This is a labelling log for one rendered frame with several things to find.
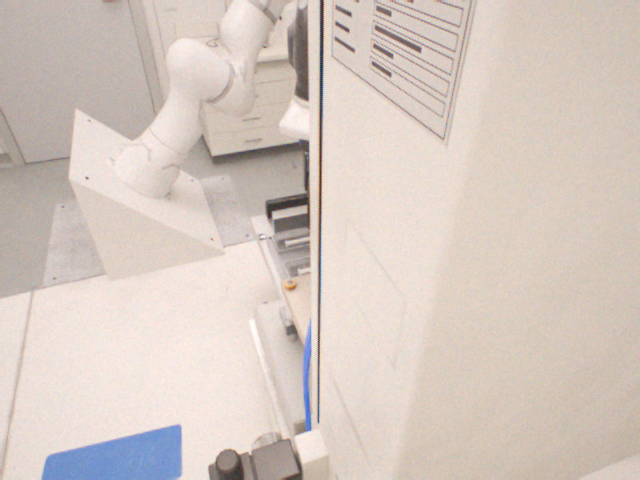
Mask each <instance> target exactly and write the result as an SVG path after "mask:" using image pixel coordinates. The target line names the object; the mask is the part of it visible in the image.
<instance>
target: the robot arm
mask: <svg viewBox="0 0 640 480"><path fill-rule="evenodd" d="M292 1H293V0H234V1H233V3H232V5H231V6H230V8H229V10H228V11H227V13H226V15H225V16H224V18H223V20H222V21H221V23H220V34H221V37H222V40H223V43H224V49H223V55H222V58H221V57H220V56H218V55H217V54H216V53H213V52H212V51H211V50H210V49H209V48H207V47H205V46H203V45H201V44H199V43H197V42H196V41H194V40H192V39H181V40H179V41H176V42H174V43H173V44H172V45H171V46H170V47H169V49H168V52H167V56H166V59H165V64H166V69H167V72H168V76H169V83H170V89H169V94H168V99H167V100H166V102H165V104H164V106H163V107H162V109H161V110H160V112H159V113H158V115H157V118H156V119H155V121H154V122H153V124H152V125H150V126H149V127H148V128H147V130H146V131H145V132H144V133H143V135H142V136H141V137H140V138H138V139H136V140H134V141H130V140H125V141H124V142H123V143H122V145H123V146H124V147H125V148H124V147H122V146H120V147H119V148H118V149H117V150H116V151H115V152H113V153H112V154H111V155H110V156H109V157H108V158H107V159H106V160H104V162H105V163H106V164H107V165H108V166H109V167H110V168H111V169H112V170H113V172H114V173H115V174H116V175H117V177H118V178H119V179H120V180H121V181H123V182H124V183H125V184H126V185H127V186H129V187H131V188H133V189H135V190H136V191H138V192H140V193H142V194H144V195H145V196H148V197H153V198H157V199H159V198H163V199H168V200H170V199H171V197H172V196H171V193H170V189H171V188H172V185H173V184H174V182H175V181H176V179H177V178H178V176H179V175H180V172H179V165H180V164H181V163H182V162H183V161H184V160H185V158H186V157H187V156H188V152H189V151H190V150H191V149H192V148H193V146H194V145H195V144H196V142H197V141H198V140H199V138H200V137H201V136H202V134H203V133H204V123H203V121H202V119H201V117H200V115H199V112H200V110H201V107H202V106H203V104H204V103H207V104H209V105H210V106H211V107H213V108H214V109H217V110H219V111H221V112H223V113H224V114H227V115H230V116H233V117H243V116H245V115H246V114H249V113H250V112H251V111H252V109H253V108H254V107H255V97H256V96H255V89H254V82H253V77H254V72H255V66H256V61H257V57H258V54H259V53H260V51H261V49H262V47H263V45H264V44H265V42H266V40H267V38H268V36H269V35H270V33H271V31H272V29H273V27H275V25H276V24H277V22H278V20H279V18H280V16H281V14H282V12H283V10H284V8H285V6H286V5H287V4H289V3H290V2H292ZM287 36H288V56H289V63H290V65H292V66H293V67H294V68H295V73H296V87H295V90H294V99H293V100H292V102H291V104H290V107H289V109H288V111H287V112H286V114H285V116H284V117H283V118H282V119H281V121H280V123H279V131H280V133H281V134H282V135H285V136H290V137H295V138H298V144H299V147H300V148H301V149H302V150H303V189H304V191H307V194H306V197H307V198H309V199H307V227H310V157H309V63H308V0H297V1H296V13H295V19H294V21H293V22H292V24H291V25H290V26H289V27H288V28H287Z"/></svg>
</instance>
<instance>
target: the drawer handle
mask: <svg viewBox="0 0 640 480"><path fill-rule="evenodd" d="M306 194H307V193H304V194H299V195H294V196H288V197H283V198H282V197H278V198H272V199H267V200H265V210H266V217H267V219H270V218H272V211H277V210H283V209H288V208H293V207H298V206H303V205H307V199H309V198H307V197H306Z"/></svg>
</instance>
